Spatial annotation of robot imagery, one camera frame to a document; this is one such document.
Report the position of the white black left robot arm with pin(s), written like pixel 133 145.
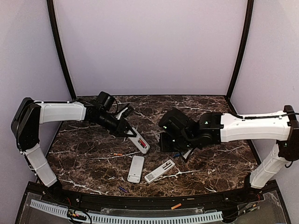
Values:
pixel 31 114

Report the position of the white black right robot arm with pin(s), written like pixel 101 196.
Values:
pixel 213 128

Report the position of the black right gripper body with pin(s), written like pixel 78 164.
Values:
pixel 172 145

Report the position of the white slotted cable duct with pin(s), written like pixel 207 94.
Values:
pixel 113 216

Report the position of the black front rail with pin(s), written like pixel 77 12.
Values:
pixel 226 200

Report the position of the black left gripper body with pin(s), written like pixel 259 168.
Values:
pixel 116 130

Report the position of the white remote control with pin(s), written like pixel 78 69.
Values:
pixel 136 143
pixel 159 171
pixel 135 171

